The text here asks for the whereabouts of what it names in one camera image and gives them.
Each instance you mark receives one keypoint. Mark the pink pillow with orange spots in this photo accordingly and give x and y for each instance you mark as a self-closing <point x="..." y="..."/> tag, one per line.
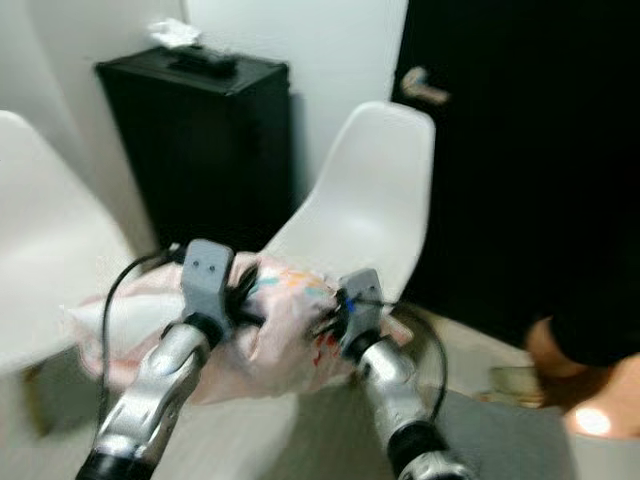
<point x="270" y="350"/>

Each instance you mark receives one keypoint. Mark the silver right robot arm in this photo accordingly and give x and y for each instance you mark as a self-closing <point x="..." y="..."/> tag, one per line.
<point x="395" y="395"/>

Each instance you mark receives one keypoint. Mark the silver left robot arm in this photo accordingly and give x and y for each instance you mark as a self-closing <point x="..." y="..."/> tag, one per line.
<point x="150" y="400"/>

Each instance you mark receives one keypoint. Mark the white plastic shell chair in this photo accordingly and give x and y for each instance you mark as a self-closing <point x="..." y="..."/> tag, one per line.
<point x="360" y="190"/>
<point x="50" y="260"/>

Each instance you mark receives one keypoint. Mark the black cabinet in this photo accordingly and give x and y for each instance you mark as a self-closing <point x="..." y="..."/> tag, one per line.
<point x="210" y="150"/>

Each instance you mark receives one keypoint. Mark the flat black item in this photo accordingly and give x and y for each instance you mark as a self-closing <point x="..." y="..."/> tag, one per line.
<point x="208" y="60"/>

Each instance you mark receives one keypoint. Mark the black door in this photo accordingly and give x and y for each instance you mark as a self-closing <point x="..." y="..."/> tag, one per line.
<point x="530" y="150"/>

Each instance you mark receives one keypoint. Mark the crumpled white tissue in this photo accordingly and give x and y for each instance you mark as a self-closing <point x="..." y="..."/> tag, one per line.
<point x="175" y="33"/>

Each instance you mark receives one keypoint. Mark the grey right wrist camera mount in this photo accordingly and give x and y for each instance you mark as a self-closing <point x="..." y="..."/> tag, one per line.
<point x="362" y="298"/>

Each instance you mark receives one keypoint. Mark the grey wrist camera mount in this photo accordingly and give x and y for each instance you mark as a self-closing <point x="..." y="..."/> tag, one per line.
<point x="362" y="298"/>
<point x="208" y="278"/>

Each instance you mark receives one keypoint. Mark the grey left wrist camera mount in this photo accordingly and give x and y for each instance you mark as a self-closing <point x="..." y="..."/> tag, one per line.
<point x="208" y="278"/>

